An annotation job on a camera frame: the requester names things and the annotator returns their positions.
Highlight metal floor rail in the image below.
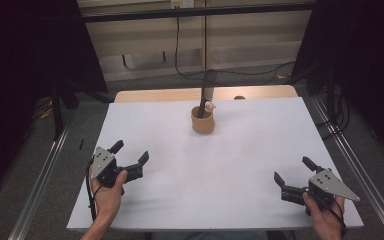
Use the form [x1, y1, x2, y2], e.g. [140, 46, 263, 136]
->
[7, 124, 72, 240]
[310, 95, 384, 240]

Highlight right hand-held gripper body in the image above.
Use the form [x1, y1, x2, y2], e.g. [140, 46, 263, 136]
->
[280, 168, 361, 214]

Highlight wooden table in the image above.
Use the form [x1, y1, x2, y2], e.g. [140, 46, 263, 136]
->
[113, 84, 299, 104]

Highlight person's left hand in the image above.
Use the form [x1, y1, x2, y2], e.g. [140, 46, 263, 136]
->
[90, 169, 130, 224]

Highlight person's right hand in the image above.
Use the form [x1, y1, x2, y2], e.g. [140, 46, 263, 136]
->
[301, 192, 347, 240]

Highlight hand-held gripper cable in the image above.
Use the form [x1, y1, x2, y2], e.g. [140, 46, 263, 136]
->
[85, 158, 98, 222]
[311, 190, 348, 236]

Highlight long black wall cable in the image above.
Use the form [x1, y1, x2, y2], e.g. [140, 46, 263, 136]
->
[173, 15, 297, 87]

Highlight bundle of black floor cables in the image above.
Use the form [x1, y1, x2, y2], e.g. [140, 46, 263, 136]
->
[315, 84, 352, 142]

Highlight right hand-held gripper cable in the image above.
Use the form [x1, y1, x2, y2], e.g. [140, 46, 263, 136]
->
[311, 190, 348, 236]

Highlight black curtain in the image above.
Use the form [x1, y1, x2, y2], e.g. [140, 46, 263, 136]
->
[0, 0, 110, 198]
[292, 0, 384, 164]

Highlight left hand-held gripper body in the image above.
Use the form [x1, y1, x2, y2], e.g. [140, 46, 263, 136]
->
[89, 146, 145, 196]

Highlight black metal stand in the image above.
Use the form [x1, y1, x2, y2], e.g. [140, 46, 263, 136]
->
[50, 81, 65, 140]

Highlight white table cover board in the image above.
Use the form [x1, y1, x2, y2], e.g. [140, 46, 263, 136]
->
[66, 96, 365, 232]

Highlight brown cup with figurine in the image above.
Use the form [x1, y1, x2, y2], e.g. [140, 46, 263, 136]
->
[190, 101, 217, 135]

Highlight left hand-held gripper cable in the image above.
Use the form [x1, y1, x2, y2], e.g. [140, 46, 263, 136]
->
[85, 158, 98, 222]

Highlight black horizontal bar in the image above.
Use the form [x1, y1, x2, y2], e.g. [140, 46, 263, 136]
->
[79, 2, 317, 24]

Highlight white wall socket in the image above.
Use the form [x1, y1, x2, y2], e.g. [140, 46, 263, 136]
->
[170, 0, 195, 10]

